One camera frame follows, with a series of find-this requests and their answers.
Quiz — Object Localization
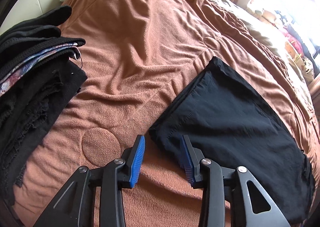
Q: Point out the black pants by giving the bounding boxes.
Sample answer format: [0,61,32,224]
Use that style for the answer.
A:
[149,57,315,224]

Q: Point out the stack of dark folded clothes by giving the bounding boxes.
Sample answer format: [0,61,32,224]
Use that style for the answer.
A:
[1,5,87,205]

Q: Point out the cream bed sheet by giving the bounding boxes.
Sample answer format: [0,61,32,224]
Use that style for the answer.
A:
[209,0,315,107]

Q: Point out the pile of plush toys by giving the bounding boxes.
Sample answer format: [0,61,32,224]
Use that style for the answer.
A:
[246,0,319,85]

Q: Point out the brown bed blanket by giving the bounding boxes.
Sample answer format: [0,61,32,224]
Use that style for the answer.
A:
[14,0,319,226]

